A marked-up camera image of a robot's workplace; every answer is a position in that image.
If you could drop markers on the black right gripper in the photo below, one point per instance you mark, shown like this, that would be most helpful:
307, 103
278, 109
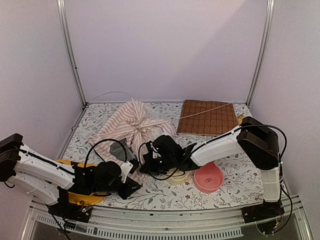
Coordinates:
150, 168

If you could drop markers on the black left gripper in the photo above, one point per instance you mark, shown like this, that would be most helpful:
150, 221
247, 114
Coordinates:
127, 192

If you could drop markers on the pink striped pet tent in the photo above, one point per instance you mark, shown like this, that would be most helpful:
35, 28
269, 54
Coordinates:
130, 125

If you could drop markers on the white tent pole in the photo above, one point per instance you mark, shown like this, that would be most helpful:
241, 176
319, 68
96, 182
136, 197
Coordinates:
171, 120

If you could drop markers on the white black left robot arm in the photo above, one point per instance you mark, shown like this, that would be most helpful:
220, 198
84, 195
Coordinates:
58, 181

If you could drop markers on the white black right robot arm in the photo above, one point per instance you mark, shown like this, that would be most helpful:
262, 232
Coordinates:
258, 141

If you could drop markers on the cream pet bowl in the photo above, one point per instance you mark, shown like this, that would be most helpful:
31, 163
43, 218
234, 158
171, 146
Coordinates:
179, 177

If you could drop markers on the pink pet bowl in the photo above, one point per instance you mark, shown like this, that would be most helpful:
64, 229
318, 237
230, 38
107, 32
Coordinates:
209, 178

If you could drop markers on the yellow double bowl holder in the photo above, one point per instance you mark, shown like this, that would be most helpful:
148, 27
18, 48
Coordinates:
80, 199

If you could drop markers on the brown woven mat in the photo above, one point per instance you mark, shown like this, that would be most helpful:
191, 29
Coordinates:
214, 123

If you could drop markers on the yellow bamboo mat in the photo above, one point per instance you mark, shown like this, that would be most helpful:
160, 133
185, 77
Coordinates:
240, 118

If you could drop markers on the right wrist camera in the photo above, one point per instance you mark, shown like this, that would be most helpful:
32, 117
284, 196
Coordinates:
150, 151

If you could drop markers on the aluminium front rail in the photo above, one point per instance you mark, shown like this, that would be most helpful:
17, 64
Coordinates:
108, 223

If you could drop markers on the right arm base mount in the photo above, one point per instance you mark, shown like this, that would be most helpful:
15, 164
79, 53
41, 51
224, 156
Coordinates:
262, 211

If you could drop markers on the left aluminium frame post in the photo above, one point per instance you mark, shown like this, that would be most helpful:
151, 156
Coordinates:
61, 7

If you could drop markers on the aluminium frame post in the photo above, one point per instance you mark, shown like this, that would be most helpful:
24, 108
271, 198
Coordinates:
267, 25
61, 7

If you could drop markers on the right aluminium frame post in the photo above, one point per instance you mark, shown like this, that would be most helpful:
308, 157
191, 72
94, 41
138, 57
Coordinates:
267, 25

